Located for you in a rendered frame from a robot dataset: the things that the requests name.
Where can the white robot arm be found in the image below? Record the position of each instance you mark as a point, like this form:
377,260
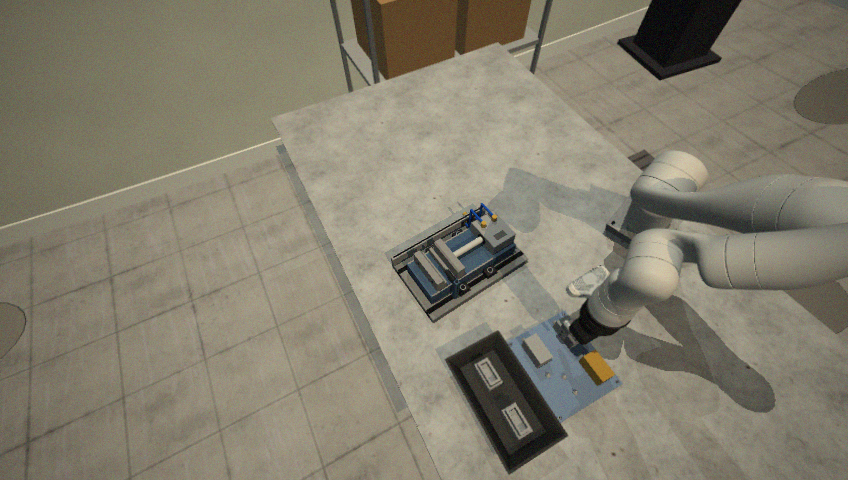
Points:
774,253

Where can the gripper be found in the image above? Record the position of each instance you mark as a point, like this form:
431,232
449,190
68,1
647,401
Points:
595,319

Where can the yellow brass block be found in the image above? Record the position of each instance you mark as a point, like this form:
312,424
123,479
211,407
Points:
596,367

